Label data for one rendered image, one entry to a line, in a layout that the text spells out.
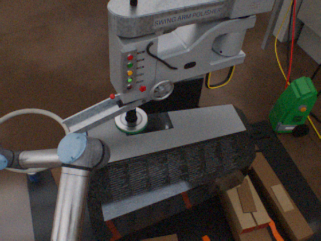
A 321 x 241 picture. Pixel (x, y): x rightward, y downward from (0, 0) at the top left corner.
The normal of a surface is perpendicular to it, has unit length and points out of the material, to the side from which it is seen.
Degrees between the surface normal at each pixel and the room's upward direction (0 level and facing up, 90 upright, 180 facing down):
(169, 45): 4
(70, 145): 39
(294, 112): 90
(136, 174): 45
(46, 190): 0
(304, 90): 34
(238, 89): 0
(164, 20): 90
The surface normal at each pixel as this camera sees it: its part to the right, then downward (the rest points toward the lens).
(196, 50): 0.45, 0.69
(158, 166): 0.29, 0.04
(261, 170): 0.07, -0.66
